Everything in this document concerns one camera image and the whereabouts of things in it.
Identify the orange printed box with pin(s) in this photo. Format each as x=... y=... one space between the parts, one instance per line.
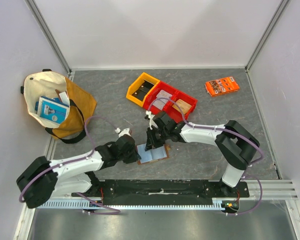
x=221 y=86

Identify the red bin with silver cards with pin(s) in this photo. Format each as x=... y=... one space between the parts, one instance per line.
x=150 y=97

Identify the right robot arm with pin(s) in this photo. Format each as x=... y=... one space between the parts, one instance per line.
x=236 y=144

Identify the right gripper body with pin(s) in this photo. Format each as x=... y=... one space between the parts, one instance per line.
x=153 y=136

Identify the blue and white booklet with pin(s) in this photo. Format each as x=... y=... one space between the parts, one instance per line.
x=51 y=110

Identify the aluminium frame rail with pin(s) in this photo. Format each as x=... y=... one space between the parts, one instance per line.
x=273 y=189

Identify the silver card stack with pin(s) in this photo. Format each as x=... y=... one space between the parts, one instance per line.
x=161 y=99

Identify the brown leather card holder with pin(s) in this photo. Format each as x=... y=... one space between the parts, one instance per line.
x=151 y=155

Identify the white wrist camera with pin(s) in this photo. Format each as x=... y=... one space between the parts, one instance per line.
x=126 y=131
x=150 y=117

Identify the black card stack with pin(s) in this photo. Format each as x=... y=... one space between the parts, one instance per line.
x=144 y=88

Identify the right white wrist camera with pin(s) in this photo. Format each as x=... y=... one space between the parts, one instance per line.
x=150 y=117

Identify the white and tan tote bag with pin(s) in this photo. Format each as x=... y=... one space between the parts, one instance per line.
x=55 y=86

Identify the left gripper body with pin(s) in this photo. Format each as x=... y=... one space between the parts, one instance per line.
x=129 y=157

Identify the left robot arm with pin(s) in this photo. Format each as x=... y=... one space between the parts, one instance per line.
x=44 y=179

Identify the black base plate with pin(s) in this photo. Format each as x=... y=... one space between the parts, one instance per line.
x=111 y=188

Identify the gold card stack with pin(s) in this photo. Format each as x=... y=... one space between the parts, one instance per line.
x=181 y=106

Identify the yellow plastic bin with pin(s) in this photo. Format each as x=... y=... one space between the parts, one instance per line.
x=136 y=84

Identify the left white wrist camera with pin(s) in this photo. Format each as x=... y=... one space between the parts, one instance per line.
x=126 y=131

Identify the red bin with gold cards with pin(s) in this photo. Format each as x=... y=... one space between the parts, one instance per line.
x=174 y=114

